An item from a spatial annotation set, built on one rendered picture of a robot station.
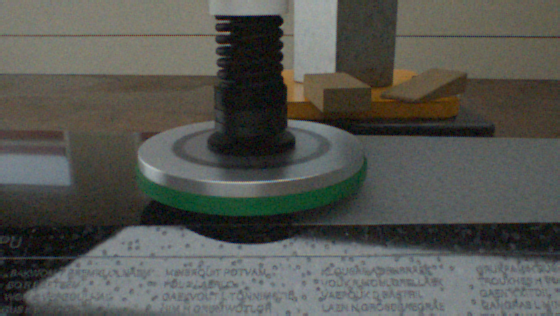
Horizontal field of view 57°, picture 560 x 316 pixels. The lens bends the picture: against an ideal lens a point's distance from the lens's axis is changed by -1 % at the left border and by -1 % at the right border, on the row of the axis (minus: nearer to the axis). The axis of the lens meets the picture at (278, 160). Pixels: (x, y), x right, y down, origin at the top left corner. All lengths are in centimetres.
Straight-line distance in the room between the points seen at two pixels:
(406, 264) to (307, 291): 8
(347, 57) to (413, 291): 92
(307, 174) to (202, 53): 634
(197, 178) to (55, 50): 705
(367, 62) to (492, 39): 548
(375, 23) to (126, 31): 583
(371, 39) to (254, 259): 97
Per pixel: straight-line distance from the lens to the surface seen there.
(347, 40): 129
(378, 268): 44
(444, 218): 47
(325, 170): 43
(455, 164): 62
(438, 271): 45
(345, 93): 107
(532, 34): 691
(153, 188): 45
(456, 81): 130
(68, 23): 732
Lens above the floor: 102
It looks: 18 degrees down
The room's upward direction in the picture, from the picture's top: straight up
